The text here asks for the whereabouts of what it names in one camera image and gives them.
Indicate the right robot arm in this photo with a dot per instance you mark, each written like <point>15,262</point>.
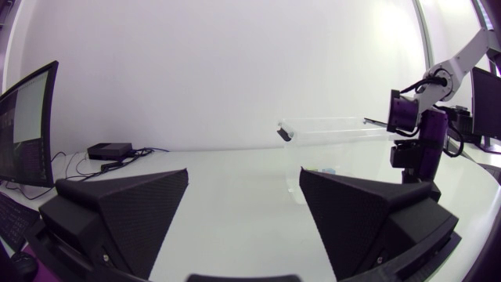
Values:
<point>462,62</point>

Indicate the dark flat screen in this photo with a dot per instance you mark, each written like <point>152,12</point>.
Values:
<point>487,105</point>

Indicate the black keyboard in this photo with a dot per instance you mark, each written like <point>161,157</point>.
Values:
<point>13,221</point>

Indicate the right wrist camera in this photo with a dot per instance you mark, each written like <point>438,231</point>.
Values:
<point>403,153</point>

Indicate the blue toy brick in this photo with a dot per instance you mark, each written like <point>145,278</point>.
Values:
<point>329,171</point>

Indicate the black power brick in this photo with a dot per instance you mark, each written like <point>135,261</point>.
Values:
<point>109,150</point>

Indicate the yellow toy brick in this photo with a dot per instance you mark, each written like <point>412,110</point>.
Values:
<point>312,169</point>

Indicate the clear plastic container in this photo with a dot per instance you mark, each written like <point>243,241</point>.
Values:
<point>332,141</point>

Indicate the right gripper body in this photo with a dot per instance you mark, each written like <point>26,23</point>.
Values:
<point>432,145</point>

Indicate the black computer mouse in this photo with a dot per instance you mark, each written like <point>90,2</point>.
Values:
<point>24,266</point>

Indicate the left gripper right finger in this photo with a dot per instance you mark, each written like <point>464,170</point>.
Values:
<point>352,223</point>

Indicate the dark curved screen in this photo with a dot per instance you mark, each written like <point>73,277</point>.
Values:
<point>27,125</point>

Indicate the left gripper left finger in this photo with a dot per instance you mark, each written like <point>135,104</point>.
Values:
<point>133,219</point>

